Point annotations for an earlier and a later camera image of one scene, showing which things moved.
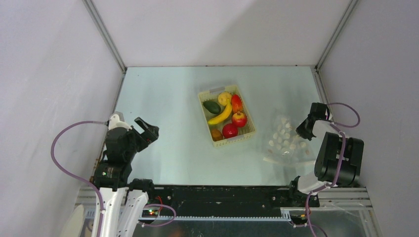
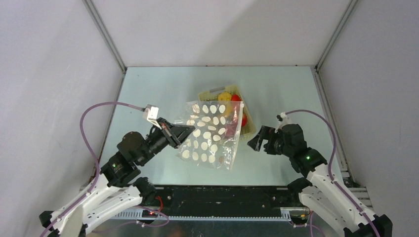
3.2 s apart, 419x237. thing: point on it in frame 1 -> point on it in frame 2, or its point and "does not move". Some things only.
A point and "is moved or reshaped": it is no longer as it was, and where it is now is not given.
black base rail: x=187 y=199 does not move
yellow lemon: x=223 y=98 does not move
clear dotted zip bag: x=285 y=146 is moved or reshaped
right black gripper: x=309 y=120 -> x=268 y=139
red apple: x=230 y=130 does not move
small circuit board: x=149 y=213 does not move
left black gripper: x=151 y=131 -> x=175 y=133
